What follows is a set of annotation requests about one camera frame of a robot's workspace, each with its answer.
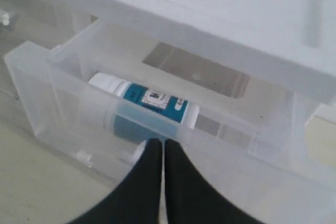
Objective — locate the white plastic drawer cabinet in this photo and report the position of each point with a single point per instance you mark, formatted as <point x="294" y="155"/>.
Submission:
<point x="288" y="43"/>

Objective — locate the clear drawer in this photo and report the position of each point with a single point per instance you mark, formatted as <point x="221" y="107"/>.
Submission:
<point x="44" y="22"/>
<point x="245" y="135"/>

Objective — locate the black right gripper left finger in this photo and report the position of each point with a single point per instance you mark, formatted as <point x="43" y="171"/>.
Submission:
<point x="137" y="198"/>

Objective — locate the white bottle blue label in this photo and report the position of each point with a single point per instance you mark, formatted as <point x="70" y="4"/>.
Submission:
<point x="135" y="125"/>

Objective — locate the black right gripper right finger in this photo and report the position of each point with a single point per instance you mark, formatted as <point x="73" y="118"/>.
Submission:
<point x="190" y="198"/>

